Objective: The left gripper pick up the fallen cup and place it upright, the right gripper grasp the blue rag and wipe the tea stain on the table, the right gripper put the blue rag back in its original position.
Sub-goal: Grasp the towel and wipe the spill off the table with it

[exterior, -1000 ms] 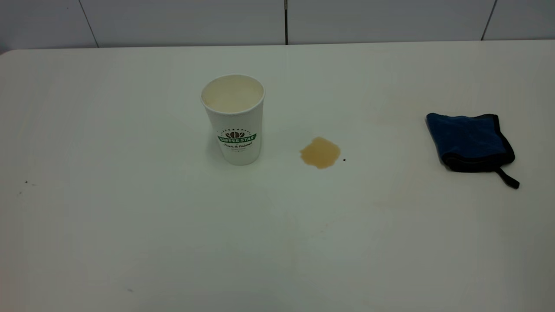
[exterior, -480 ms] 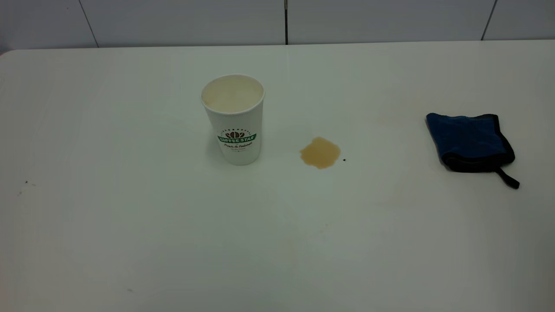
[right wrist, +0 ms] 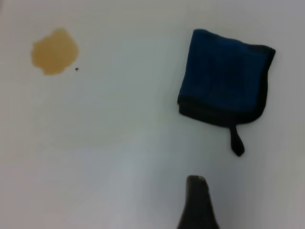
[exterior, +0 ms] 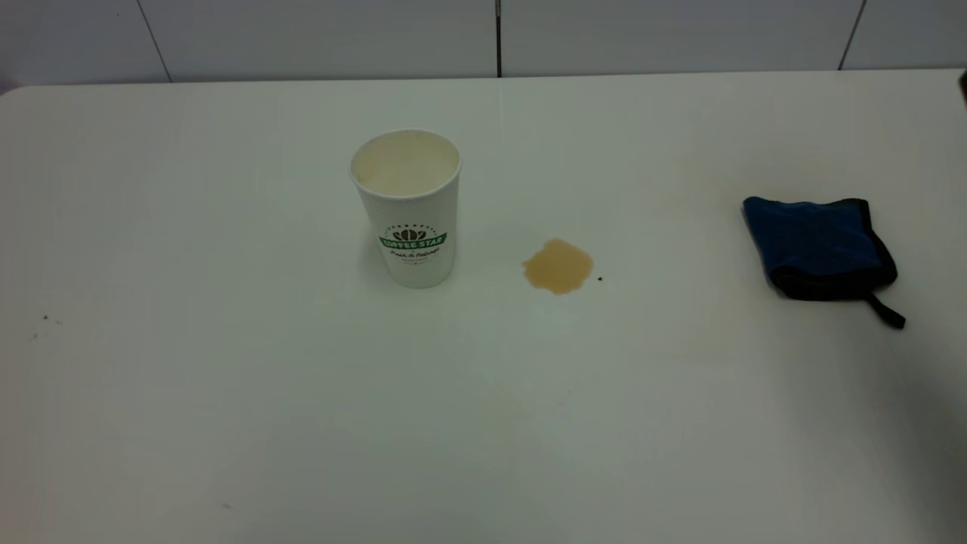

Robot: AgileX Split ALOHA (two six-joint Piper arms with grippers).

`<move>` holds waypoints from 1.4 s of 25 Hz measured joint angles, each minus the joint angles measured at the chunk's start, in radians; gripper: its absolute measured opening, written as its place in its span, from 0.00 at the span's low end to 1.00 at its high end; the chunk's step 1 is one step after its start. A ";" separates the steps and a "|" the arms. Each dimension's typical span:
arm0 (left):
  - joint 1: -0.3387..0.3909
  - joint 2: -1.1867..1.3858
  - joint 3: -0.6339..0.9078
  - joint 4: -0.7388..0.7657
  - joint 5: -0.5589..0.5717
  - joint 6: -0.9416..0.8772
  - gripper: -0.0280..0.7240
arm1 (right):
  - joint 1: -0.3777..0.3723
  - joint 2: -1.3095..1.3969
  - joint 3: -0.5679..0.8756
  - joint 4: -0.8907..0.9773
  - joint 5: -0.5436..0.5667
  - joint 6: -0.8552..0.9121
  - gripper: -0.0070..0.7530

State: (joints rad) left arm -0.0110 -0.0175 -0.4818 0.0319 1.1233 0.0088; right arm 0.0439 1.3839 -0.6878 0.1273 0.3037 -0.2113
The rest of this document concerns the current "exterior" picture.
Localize white paper coffee cup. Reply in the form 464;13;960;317
350;129;462;289

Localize blue cloth with black trim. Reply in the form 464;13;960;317
742;196;906;330

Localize brown coffee spill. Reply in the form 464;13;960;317
522;238;595;295

